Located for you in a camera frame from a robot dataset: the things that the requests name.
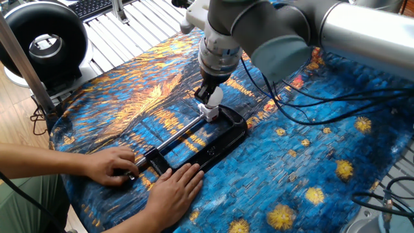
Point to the person's right hand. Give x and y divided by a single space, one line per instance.
173 197

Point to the person's left forearm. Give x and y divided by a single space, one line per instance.
42 160

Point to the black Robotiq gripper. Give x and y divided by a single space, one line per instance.
213 77

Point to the starry night painting cloth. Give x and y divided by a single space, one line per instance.
291 145

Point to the black C-clamp with silver screw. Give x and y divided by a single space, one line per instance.
220 149

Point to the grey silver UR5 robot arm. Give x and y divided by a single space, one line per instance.
278 32

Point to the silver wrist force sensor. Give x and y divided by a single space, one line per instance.
220 58

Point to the white device base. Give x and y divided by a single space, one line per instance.
86 68

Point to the person's left hand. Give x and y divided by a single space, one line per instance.
110 165

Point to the person's right forearm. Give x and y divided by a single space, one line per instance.
129 225

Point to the small aluminium bracket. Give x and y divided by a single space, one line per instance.
118 11

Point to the white light bulb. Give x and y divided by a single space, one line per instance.
216 97

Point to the aluminium frame post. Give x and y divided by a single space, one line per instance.
26 68

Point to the green trousers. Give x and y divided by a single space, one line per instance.
19 210

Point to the white lamp socket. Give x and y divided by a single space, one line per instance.
209 113

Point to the black computer keyboard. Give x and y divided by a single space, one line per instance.
90 6

